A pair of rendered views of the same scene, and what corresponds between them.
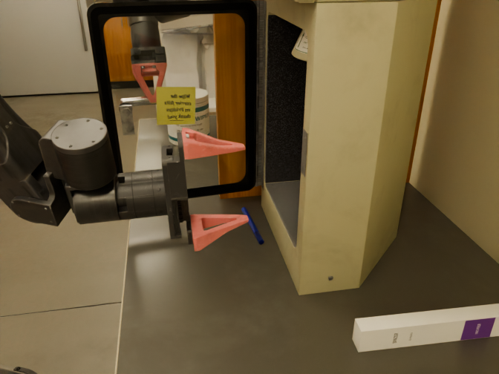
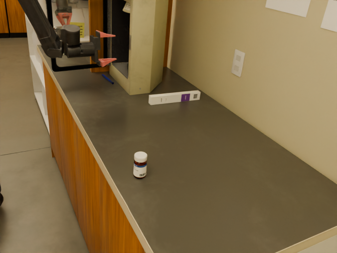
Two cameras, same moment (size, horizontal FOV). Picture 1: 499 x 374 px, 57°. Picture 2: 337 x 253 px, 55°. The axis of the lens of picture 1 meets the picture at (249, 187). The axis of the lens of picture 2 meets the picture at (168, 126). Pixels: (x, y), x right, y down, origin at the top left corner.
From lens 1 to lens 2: 89 cm
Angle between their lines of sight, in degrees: 17
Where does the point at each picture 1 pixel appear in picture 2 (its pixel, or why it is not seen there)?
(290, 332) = (128, 102)
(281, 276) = (122, 91)
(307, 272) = (132, 86)
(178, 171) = (98, 40)
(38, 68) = not seen: outside the picture
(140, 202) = (87, 50)
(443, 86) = (176, 26)
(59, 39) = not seen: outside the picture
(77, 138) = (72, 29)
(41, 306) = not seen: outside the picture
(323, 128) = (136, 33)
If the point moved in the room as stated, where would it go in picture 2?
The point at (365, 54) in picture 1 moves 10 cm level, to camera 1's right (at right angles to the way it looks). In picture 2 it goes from (147, 10) to (168, 11)
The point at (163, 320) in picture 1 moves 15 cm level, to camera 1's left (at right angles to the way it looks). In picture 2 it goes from (85, 102) to (50, 103)
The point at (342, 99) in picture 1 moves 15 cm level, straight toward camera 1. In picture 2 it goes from (141, 24) to (142, 31)
